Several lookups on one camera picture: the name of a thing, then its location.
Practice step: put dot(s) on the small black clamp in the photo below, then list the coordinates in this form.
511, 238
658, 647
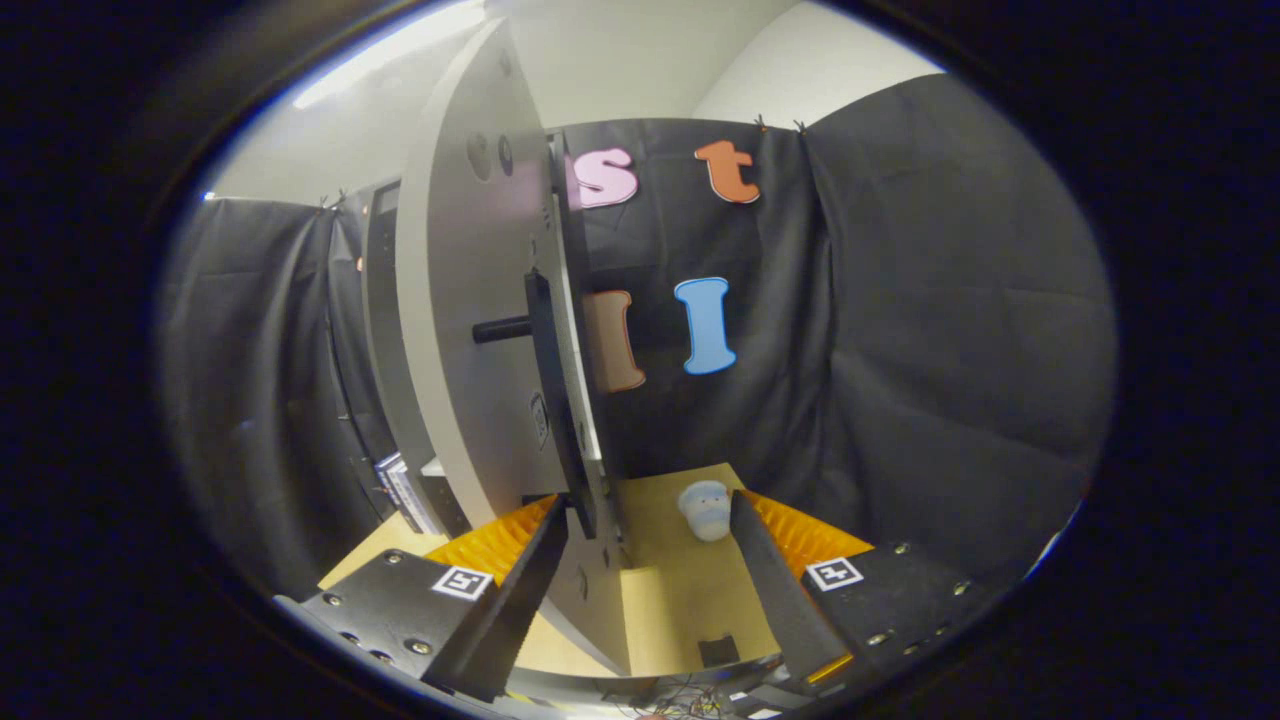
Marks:
718, 652

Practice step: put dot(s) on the white book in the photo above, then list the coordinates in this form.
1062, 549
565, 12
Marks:
408, 495

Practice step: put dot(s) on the white cabinet door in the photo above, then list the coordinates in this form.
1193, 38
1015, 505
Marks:
470, 350

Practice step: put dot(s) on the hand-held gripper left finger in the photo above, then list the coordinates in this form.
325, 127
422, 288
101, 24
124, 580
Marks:
510, 610

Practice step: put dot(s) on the small white blue toy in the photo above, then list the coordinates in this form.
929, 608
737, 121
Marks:
705, 510

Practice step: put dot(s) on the black backdrop cloth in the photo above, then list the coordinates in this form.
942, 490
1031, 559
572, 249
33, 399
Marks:
950, 350

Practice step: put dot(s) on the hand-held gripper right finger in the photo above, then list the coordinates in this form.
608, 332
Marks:
780, 590

